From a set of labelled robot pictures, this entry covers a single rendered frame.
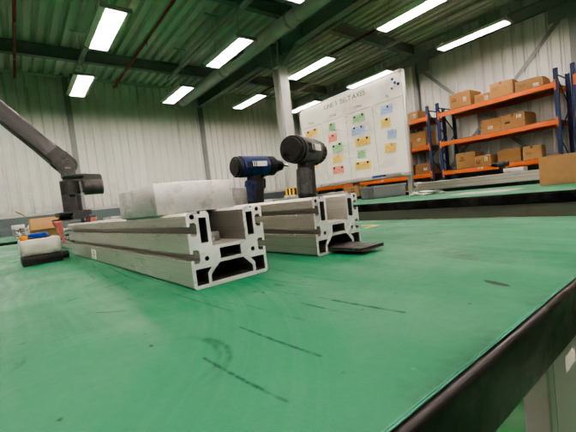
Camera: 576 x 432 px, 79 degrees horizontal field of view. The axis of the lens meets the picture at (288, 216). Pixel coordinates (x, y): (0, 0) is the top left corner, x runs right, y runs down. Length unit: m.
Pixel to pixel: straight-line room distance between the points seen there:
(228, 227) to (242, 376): 0.28
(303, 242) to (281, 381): 0.35
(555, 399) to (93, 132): 12.48
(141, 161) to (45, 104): 2.97
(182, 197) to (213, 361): 0.28
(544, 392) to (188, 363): 0.54
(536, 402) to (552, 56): 10.80
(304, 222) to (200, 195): 0.15
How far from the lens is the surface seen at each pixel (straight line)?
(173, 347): 0.26
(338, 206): 0.56
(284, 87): 9.55
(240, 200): 0.80
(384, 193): 2.88
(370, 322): 0.25
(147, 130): 13.06
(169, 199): 0.46
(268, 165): 1.01
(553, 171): 2.29
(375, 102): 3.82
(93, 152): 12.53
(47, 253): 1.01
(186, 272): 0.41
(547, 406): 0.67
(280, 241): 0.56
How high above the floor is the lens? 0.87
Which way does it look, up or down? 3 degrees down
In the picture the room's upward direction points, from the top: 7 degrees counter-clockwise
